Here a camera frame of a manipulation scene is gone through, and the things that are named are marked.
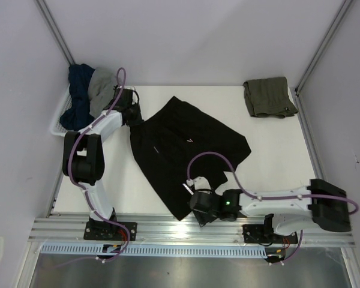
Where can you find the black shorts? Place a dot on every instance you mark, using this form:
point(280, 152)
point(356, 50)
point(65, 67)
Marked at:
point(179, 142)

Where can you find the aluminium mounting rail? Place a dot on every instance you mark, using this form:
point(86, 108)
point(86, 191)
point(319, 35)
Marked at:
point(167, 230)

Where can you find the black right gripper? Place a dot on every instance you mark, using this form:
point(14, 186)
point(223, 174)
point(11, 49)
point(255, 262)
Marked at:
point(200, 219)

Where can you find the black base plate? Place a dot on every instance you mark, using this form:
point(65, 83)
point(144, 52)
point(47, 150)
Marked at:
point(103, 231)
point(256, 234)

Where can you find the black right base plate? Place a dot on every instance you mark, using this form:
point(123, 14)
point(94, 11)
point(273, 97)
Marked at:
point(256, 234)

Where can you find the aluminium corner post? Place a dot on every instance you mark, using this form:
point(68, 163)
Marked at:
point(55, 31)
point(329, 35)

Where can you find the dark blue garment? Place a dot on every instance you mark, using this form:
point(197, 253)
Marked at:
point(77, 116)

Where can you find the right aluminium corner post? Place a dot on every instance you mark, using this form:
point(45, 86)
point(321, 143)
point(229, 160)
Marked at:
point(329, 35)

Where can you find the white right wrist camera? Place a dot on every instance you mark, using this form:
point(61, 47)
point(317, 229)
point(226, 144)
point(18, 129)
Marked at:
point(198, 183)

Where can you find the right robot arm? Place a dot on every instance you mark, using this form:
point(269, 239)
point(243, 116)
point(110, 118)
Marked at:
point(318, 205)

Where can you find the grey shorts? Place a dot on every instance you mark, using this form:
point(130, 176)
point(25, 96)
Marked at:
point(101, 90)

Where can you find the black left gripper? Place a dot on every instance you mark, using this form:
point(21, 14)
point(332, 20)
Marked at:
point(138, 119)

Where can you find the olive green shorts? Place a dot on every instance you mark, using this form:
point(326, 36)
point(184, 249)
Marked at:
point(268, 97)

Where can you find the left aluminium corner post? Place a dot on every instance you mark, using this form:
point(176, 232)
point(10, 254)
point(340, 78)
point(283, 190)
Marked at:
point(55, 31)

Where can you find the white perforated basket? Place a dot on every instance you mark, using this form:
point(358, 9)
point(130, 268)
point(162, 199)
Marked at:
point(64, 104)

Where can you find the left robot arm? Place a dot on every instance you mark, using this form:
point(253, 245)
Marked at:
point(83, 162)

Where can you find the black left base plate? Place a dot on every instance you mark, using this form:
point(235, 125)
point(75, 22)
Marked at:
point(103, 231)

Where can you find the white slotted cable duct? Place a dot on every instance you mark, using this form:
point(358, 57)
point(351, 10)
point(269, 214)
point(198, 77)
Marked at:
point(236, 251)

